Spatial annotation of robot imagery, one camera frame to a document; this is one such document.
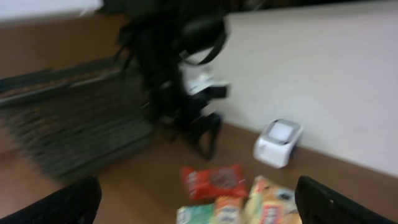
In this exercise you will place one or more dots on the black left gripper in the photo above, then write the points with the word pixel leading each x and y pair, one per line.
pixel 177 104

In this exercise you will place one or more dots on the white barcode scanner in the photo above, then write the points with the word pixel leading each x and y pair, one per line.
pixel 274 145

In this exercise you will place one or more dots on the green Kleenex tissue pack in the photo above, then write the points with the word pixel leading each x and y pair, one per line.
pixel 197 214

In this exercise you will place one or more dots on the grey plastic basket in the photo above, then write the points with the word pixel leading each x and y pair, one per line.
pixel 73 121

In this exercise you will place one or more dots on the yellow wet wipes pack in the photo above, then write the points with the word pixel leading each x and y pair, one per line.
pixel 270 203

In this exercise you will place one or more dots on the orange Kleenex tissue pack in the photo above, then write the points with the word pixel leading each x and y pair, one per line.
pixel 228 210

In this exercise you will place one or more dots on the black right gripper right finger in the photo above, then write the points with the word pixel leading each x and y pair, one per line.
pixel 318 204

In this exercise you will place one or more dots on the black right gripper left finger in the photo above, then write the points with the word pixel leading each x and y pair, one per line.
pixel 76 203

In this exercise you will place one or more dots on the red candy bag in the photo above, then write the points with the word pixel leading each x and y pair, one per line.
pixel 215 182

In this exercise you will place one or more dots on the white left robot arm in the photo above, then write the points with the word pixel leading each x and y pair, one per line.
pixel 161 35

